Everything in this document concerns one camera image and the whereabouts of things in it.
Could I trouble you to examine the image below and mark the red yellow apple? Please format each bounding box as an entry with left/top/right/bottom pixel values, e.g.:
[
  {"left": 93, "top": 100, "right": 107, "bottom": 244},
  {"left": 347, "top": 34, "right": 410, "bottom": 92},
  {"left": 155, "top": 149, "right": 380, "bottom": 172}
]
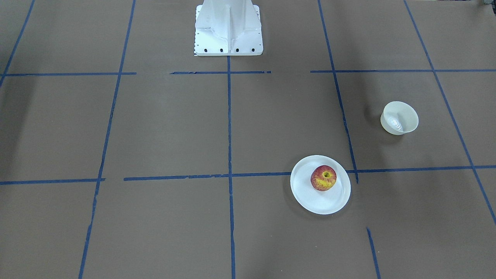
[{"left": 310, "top": 165, "right": 337, "bottom": 192}]

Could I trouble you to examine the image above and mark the white round plate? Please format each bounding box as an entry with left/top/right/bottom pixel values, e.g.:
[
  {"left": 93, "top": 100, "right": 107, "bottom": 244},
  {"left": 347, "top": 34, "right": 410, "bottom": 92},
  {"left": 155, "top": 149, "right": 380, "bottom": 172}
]
[{"left": 290, "top": 155, "right": 351, "bottom": 214}]

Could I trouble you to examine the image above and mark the white pedestal column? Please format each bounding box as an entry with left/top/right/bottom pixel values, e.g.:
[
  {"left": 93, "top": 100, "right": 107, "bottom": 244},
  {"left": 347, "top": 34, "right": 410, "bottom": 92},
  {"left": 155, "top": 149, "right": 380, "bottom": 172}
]
[{"left": 194, "top": 0, "right": 264, "bottom": 56}]

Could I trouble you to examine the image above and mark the white plastic bowl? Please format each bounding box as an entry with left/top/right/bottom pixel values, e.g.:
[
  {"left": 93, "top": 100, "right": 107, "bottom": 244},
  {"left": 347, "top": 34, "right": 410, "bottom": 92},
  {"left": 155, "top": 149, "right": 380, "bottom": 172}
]
[{"left": 380, "top": 101, "right": 419, "bottom": 135}]

